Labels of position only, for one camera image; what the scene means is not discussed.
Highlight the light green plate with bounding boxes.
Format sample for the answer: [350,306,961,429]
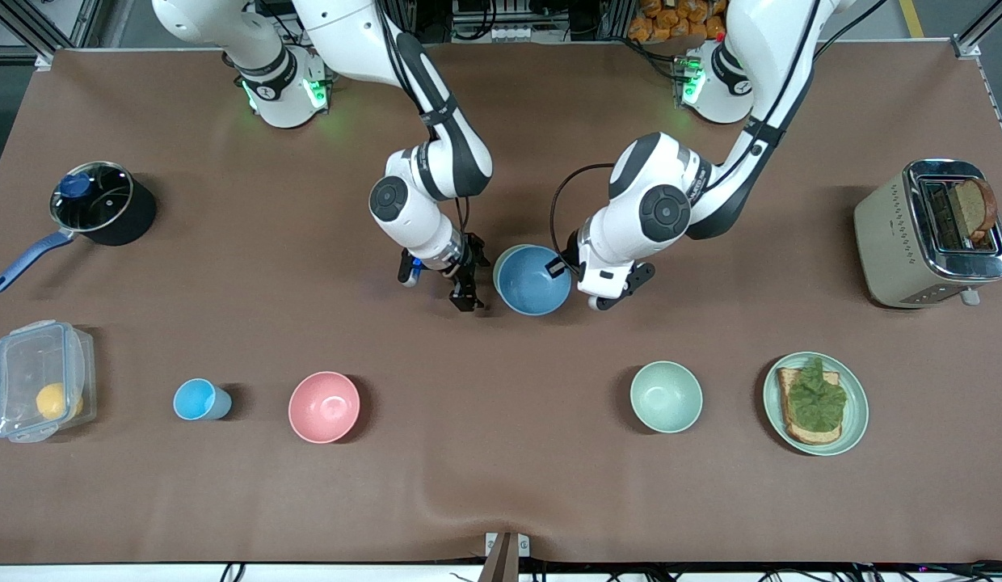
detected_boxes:
[763,352,870,458]

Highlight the brown table cloth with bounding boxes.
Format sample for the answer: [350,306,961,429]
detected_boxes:
[0,42,1002,565]

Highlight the clear plastic lidded container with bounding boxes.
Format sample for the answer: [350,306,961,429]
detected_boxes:
[0,319,98,445]

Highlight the camera stand bracket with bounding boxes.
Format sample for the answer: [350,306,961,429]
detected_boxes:
[478,531,530,582]

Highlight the glass lid with blue knob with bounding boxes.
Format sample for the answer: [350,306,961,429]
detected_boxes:
[50,162,135,233]

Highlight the green lettuce leaf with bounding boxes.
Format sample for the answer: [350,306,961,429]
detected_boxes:
[787,357,848,433]

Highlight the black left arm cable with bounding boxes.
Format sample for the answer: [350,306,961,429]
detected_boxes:
[549,164,617,261]

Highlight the bag of orange fruits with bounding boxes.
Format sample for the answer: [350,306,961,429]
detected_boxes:
[628,0,732,43]

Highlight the aluminium frame profile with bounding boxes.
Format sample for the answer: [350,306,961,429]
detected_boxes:
[954,0,1002,59]
[0,0,106,70]

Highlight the long white power strip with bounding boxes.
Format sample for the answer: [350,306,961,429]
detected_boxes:
[451,23,534,43]

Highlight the black saucepan with blue handle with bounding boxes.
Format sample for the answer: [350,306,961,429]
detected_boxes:
[0,161,158,294]

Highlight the blue plastic cup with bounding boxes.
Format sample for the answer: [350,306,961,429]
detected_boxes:
[173,378,233,422]

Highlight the brown toast slice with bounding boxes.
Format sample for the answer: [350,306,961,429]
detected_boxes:
[945,178,999,243]

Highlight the light green bowl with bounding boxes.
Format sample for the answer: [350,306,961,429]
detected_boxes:
[629,361,704,434]
[493,245,522,296]

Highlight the bread slice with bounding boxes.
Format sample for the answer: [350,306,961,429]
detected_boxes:
[777,368,843,446]

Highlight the blue bowl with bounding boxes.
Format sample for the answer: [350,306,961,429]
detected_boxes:
[495,245,573,317]

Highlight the silver toaster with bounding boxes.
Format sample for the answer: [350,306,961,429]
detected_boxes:
[853,158,1002,310]

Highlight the pink bowl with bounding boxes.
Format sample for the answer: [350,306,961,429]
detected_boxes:
[288,371,361,445]

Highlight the yellow lemon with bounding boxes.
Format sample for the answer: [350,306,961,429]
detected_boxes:
[36,382,84,421]

